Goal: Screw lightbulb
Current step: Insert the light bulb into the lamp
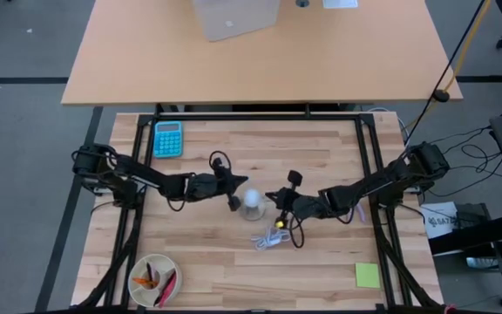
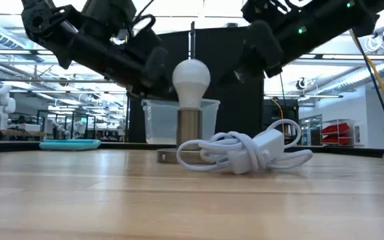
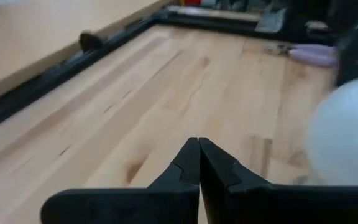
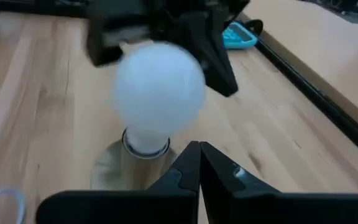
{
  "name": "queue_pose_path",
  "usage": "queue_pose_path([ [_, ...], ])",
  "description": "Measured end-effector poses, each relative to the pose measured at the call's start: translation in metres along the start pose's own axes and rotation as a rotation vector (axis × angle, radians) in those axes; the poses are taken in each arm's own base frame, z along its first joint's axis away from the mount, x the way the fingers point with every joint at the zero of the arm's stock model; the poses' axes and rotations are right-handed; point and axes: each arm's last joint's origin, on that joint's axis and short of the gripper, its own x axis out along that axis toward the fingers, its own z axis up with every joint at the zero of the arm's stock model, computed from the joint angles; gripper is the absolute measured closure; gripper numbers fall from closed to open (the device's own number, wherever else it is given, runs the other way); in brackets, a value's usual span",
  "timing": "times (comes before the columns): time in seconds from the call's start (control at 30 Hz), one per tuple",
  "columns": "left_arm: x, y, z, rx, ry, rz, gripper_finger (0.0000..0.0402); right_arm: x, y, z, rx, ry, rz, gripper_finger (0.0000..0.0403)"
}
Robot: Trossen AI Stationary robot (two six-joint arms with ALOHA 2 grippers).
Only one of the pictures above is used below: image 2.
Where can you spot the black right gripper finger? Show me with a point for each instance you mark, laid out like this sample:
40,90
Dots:
252,71

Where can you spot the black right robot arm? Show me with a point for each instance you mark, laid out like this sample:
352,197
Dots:
328,20

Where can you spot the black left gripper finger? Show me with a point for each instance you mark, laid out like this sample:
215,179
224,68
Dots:
162,91

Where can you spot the white LED lightbulb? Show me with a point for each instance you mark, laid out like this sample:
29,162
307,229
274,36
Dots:
191,80

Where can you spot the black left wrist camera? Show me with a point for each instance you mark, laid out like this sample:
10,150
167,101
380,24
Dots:
155,65

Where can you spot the brushed metal lamp base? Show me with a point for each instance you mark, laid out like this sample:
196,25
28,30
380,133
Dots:
188,130

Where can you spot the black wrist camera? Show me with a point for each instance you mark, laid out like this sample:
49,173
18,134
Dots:
155,65
262,45

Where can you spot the red bin shelf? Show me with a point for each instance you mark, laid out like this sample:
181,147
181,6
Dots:
337,131

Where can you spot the blue calculator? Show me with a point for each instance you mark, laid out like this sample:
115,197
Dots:
68,145

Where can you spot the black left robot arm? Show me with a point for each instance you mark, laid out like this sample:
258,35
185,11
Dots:
78,40

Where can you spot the black aluminium table frame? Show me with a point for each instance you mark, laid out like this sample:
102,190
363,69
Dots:
345,151

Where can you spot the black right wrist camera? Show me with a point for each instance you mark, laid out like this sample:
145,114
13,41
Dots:
262,45

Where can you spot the black cabinet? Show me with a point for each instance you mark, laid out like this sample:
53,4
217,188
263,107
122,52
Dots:
290,116

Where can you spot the glass display cabinet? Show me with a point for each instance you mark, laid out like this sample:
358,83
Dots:
310,130

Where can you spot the clear plastic storage bin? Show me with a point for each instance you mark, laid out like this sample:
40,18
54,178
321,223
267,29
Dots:
158,123

